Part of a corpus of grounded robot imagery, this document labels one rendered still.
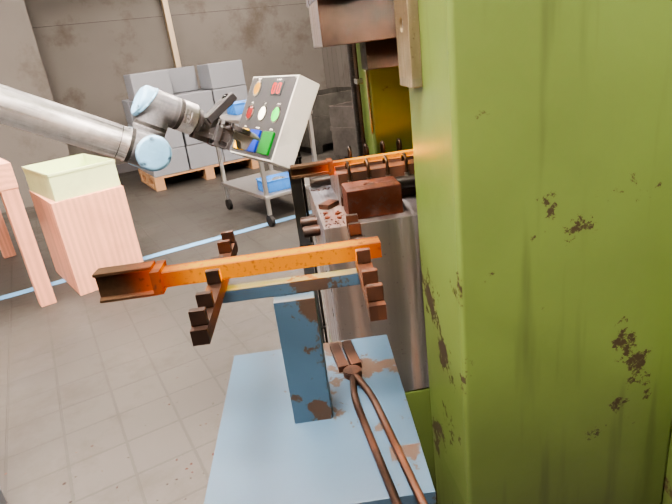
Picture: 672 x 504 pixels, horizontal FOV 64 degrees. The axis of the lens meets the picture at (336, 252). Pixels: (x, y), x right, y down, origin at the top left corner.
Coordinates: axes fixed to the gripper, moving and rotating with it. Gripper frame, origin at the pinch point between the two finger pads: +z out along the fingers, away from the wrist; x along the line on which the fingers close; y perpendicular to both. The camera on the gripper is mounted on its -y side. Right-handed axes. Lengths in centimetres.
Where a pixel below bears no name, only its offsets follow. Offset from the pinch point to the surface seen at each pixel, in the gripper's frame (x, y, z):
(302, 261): 95, 22, -31
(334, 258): 97, 20, -27
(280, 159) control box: 7.2, 4.6, 6.7
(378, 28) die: 59, -26, -7
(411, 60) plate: 82, -15, -14
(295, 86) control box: 7.0, -17.7, 4.2
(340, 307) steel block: 65, 34, 2
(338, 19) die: 55, -24, -15
